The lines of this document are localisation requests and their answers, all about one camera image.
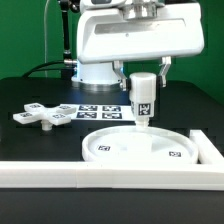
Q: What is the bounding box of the white sheet with markers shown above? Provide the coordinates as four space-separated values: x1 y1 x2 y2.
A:
70 104 134 121

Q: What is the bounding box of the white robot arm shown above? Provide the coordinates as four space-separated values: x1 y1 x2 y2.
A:
73 0 204 91

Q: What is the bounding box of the white cross-shaped table base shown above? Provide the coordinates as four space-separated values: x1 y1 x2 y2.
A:
13 103 76 131

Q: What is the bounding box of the white L-shaped border fence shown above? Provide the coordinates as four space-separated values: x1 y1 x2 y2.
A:
0 130 224 191

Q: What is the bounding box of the white thin cable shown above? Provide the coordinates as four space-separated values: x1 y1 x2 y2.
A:
43 0 52 79

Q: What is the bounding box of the white round table top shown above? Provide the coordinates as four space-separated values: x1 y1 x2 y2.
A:
82 125 199 164

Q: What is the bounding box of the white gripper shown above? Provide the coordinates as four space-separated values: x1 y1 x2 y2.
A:
77 2 204 91

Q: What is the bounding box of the black cable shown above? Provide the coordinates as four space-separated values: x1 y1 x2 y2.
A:
21 60 66 79

